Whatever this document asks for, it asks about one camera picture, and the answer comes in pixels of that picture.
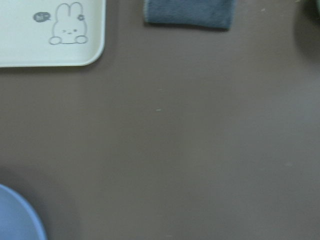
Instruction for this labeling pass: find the blue plastic plate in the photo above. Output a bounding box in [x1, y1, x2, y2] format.
[0, 184, 48, 240]

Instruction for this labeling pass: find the grey folded cloth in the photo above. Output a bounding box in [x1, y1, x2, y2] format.
[143, 0, 236, 30]

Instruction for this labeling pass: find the cream rabbit tray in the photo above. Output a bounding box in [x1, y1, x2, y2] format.
[0, 0, 107, 68]

